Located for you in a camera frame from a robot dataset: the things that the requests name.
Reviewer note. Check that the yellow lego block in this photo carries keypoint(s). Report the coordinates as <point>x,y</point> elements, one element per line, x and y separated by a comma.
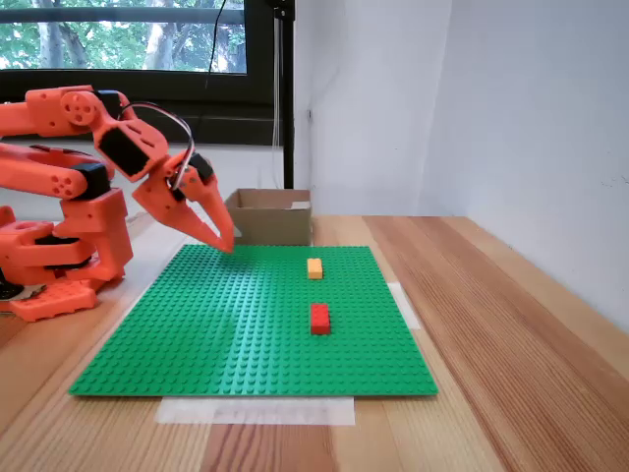
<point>314,269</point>

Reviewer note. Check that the cardboard box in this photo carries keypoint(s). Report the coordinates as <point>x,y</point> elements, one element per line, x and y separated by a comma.
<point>275,221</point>

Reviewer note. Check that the green lego baseplate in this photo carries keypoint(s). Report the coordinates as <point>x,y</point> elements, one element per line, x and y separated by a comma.
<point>221,319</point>

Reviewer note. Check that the red lego block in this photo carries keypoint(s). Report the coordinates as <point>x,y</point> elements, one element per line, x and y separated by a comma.
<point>320,319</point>

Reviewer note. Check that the black table clamp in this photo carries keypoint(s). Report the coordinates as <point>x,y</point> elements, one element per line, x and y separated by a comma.
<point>7,292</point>

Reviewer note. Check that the white masking tape strip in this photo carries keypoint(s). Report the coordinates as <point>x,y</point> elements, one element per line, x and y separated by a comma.
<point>405,305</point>
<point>255,412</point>

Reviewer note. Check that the black window frame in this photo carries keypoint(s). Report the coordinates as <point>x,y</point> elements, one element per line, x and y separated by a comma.
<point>221,98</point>

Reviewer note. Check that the black camera stand pole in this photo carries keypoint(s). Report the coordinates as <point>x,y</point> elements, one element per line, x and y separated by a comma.
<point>289,98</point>

